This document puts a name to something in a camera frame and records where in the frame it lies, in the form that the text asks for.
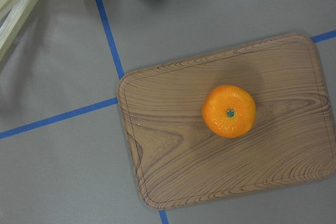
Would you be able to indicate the orange mandarin fruit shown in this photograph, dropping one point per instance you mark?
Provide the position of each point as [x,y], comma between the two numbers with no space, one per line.
[229,111]

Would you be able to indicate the wooden cup rack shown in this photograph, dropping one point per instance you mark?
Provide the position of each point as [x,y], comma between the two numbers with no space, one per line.
[13,15]

